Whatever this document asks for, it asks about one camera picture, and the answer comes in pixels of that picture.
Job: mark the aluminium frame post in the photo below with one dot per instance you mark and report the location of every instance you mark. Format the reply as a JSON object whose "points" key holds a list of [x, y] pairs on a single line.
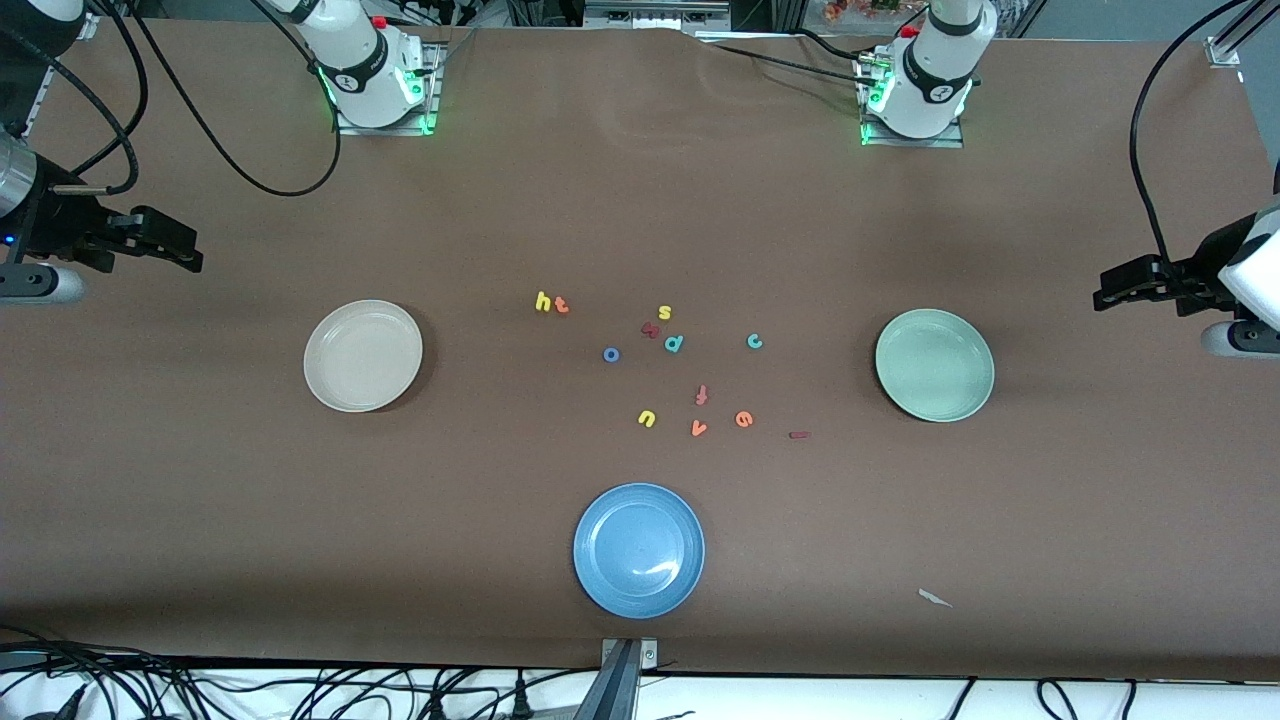
{"points": [[1225, 50]]}

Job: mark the pale green plate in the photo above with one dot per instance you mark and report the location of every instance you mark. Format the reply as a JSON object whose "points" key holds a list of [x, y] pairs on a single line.
{"points": [[934, 365]]}

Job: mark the aluminium frame rail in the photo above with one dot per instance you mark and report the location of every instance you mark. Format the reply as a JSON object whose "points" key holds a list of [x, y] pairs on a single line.
{"points": [[38, 105]]}

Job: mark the white paper scrap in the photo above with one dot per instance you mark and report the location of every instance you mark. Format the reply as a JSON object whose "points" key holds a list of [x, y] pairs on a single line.
{"points": [[932, 597]]}

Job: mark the brown paper table cover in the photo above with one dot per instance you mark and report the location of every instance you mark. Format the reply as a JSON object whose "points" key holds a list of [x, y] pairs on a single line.
{"points": [[200, 500]]}

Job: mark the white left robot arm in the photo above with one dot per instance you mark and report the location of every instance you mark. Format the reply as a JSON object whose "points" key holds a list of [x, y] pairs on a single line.
{"points": [[935, 70]]}

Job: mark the beige brown plate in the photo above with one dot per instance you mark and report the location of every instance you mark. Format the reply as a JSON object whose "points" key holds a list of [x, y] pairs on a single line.
{"points": [[362, 355]]}

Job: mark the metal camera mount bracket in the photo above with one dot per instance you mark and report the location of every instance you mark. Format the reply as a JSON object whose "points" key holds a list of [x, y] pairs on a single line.
{"points": [[615, 690]]}

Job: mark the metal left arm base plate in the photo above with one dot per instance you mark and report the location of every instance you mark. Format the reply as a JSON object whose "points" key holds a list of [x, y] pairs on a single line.
{"points": [[915, 142]]}

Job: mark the grey metal box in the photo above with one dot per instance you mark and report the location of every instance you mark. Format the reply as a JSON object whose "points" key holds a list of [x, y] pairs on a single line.
{"points": [[650, 15]]}

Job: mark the orange flower decoration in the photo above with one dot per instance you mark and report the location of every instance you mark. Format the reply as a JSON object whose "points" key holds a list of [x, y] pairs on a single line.
{"points": [[850, 10]]}

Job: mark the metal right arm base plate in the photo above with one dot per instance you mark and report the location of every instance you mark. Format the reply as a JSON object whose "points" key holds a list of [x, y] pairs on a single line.
{"points": [[385, 130]]}

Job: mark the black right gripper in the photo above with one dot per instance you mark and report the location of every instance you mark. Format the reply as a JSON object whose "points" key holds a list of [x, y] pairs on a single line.
{"points": [[58, 224]]}

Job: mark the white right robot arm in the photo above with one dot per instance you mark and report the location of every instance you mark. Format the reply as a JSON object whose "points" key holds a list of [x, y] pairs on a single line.
{"points": [[365, 60]]}

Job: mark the blue plate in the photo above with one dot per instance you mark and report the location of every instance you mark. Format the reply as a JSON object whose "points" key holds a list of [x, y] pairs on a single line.
{"points": [[638, 550]]}

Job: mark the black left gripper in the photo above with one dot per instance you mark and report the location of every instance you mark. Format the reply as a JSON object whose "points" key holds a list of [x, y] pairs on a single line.
{"points": [[1203, 268]]}

